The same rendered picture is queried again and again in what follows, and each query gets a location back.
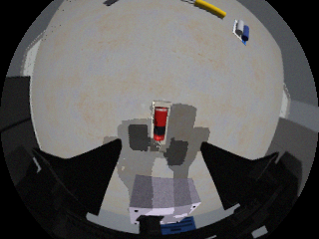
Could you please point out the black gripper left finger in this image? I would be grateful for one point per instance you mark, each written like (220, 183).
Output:
(85, 176)

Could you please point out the red and black battery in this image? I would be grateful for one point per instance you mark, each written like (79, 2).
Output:
(160, 123)

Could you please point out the dark grey square tile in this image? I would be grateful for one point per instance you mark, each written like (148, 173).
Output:
(109, 2)

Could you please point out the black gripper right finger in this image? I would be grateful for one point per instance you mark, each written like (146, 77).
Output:
(232, 174)

